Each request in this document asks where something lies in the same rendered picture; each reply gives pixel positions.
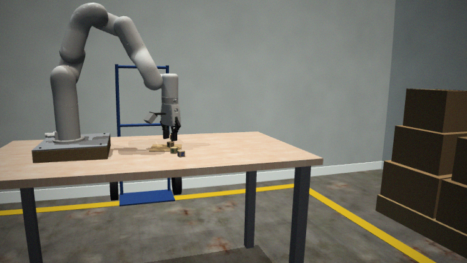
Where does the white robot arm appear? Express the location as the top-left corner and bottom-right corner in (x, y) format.
(45, 3), (178, 144)

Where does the tan flat mat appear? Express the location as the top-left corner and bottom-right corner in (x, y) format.
(149, 144), (182, 152)

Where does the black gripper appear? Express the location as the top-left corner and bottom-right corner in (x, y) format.
(160, 103), (181, 142)

